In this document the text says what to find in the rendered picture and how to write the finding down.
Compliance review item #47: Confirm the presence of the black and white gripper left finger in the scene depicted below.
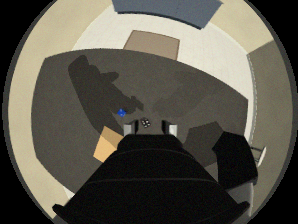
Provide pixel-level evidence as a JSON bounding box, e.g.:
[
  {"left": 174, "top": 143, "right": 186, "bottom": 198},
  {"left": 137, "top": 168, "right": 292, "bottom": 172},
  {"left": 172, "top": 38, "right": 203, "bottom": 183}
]
[{"left": 124, "top": 120, "right": 138, "bottom": 137}]

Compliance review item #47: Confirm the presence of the tan square mat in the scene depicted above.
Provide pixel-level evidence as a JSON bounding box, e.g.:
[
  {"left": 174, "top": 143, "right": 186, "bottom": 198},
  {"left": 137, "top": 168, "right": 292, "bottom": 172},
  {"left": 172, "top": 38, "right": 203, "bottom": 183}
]
[{"left": 94, "top": 126, "right": 124, "bottom": 162}]

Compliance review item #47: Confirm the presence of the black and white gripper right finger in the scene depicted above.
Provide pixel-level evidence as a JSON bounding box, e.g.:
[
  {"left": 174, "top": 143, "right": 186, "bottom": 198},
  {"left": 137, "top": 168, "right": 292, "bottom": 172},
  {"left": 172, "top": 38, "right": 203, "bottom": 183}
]
[{"left": 162, "top": 120, "right": 177, "bottom": 137}]

